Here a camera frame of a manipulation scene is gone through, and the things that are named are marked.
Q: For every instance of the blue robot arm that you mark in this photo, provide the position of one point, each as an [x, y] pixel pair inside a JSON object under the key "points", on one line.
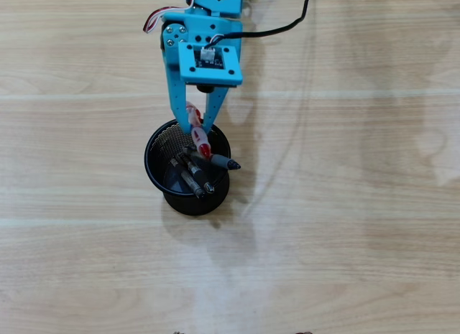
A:
{"points": [[201, 0]]}

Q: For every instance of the black grip chrome tip pen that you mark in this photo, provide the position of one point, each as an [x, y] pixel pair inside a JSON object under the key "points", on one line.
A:
{"points": [[199, 174]]}

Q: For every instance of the black mesh pen holder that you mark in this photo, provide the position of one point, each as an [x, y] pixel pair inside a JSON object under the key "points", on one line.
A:
{"points": [[194, 204]]}

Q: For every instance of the grey grip retractable pen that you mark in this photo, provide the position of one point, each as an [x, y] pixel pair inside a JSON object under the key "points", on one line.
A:
{"points": [[223, 162]]}

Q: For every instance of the red retractable pen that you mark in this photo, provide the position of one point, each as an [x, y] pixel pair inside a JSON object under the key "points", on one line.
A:
{"points": [[199, 136]]}

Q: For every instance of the clear pen with black cap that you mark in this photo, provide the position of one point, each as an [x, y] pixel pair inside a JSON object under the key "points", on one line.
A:
{"points": [[188, 179]]}

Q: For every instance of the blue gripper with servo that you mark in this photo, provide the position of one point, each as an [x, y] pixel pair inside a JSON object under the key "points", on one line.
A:
{"points": [[201, 31]]}

